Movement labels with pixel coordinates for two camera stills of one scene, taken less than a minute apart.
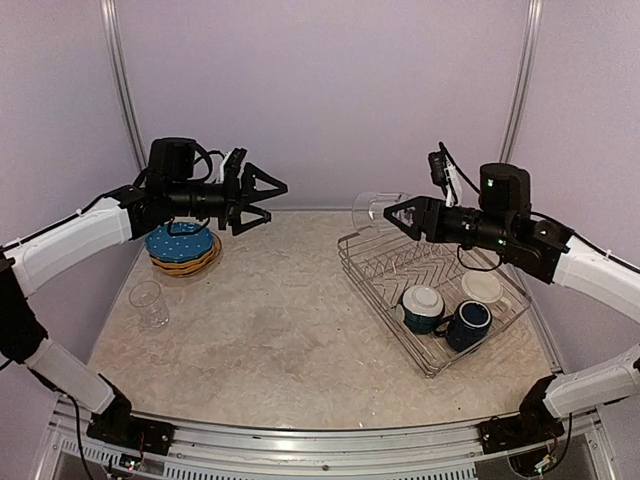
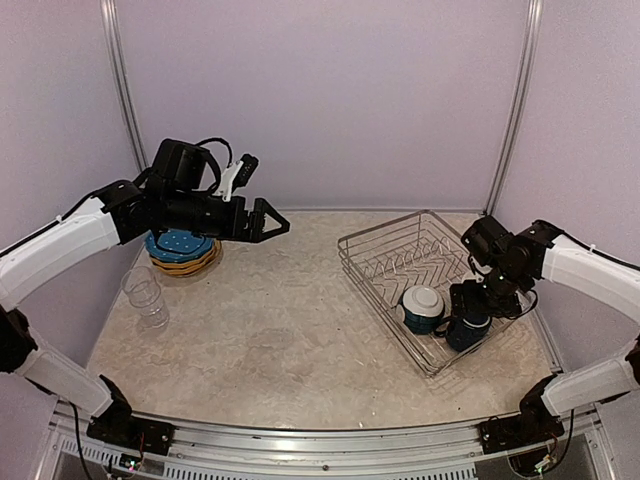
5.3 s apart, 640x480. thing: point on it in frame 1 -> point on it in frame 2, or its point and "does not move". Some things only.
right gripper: [421, 222] -> [512, 307]
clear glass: [147, 296] does not move
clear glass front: [369, 208] -> [143, 291]
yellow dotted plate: [191, 267] does not move
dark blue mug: [467, 327] does not move
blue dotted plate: [163, 242] does not move
